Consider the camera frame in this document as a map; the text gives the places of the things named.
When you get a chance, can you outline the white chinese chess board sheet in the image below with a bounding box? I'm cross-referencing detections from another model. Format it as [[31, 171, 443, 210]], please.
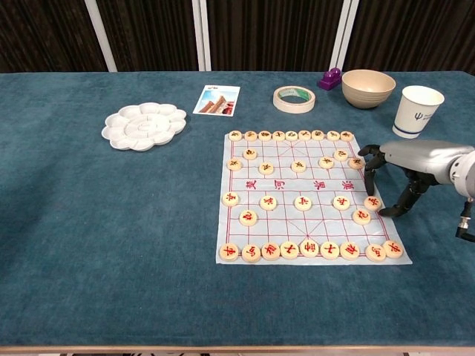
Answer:
[[215, 132, 413, 266]]

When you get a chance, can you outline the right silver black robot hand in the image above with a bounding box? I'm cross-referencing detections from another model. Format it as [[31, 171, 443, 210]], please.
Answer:
[[357, 139, 475, 218]]

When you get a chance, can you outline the beige ribbed bowl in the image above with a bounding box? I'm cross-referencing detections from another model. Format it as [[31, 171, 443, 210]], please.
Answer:
[[341, 69, 397, 110]]

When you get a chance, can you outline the black cable connector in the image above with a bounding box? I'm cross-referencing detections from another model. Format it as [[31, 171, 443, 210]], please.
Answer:
[[456, 197, 475, 244]]

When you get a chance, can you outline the white paper cup blue logo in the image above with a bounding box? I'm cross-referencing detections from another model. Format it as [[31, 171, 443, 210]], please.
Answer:
[[392, 85, 445, 139]]

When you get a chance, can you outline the beige masking tape roll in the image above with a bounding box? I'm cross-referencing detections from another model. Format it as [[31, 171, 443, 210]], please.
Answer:
[[272, 85, 317, 114]]

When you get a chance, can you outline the white metal frame post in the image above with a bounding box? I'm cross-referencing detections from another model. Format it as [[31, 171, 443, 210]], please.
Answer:
[[191, 0, 213, 72], [84, 0, 118, 73], [328, 0, 361, 71]]

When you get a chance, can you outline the teal velvet tablecloth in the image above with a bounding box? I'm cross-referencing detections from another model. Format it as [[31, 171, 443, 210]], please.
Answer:
[[0, 70, 475, 348]]

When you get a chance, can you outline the postcard with building photo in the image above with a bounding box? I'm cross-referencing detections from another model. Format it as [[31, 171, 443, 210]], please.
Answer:
[[192, 85, 241, 117]]

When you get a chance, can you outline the white flower-shaped paint palette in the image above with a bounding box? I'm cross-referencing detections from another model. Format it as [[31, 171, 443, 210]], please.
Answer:
[[101, 102, 188, 152]]

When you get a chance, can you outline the purple plastic stamp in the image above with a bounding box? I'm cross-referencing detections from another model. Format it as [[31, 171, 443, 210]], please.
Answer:
[[318, 67, 342, 91]]

